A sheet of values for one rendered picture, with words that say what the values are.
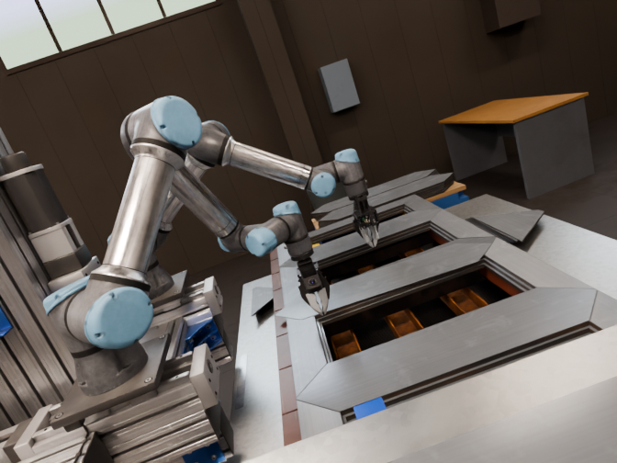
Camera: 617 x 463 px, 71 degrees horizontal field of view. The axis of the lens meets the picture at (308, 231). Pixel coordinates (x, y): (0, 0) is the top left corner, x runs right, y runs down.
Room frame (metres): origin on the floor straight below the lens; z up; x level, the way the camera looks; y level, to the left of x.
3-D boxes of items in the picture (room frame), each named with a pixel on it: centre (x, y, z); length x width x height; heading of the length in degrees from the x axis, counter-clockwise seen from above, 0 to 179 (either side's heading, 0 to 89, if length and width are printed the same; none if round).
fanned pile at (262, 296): (1.85, 0.28, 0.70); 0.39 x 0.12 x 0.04; 1
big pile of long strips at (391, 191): (2.33, -0.44, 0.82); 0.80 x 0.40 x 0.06; 91
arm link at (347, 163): (1.46, -0.20, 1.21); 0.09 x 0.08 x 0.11; 85
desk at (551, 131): (4.28, -2.23, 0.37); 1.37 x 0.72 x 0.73; 5
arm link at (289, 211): (1.22, 0.04, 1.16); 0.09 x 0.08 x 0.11; 137
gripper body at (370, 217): (1.45, -0.21, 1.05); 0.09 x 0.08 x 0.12; 1
